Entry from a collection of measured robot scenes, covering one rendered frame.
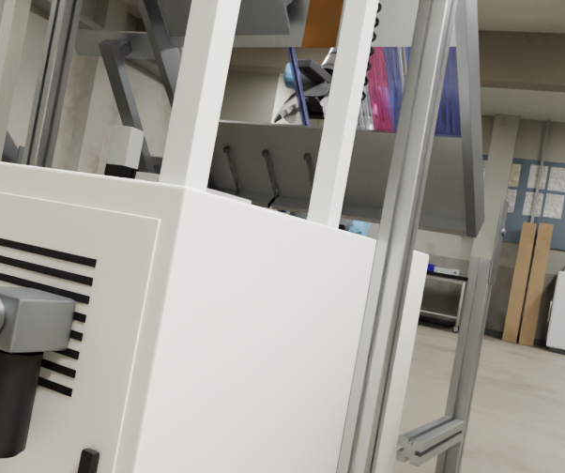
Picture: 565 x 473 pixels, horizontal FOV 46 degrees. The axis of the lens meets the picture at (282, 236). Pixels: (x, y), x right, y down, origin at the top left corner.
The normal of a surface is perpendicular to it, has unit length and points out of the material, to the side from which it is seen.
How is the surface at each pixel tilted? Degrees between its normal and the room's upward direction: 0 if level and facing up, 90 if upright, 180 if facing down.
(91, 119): 90
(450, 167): 132
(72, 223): 90
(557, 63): 90
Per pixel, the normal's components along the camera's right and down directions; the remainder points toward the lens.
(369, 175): -0.48, 0.58
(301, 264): 0.85, 0.14
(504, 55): -0.37, -0.09
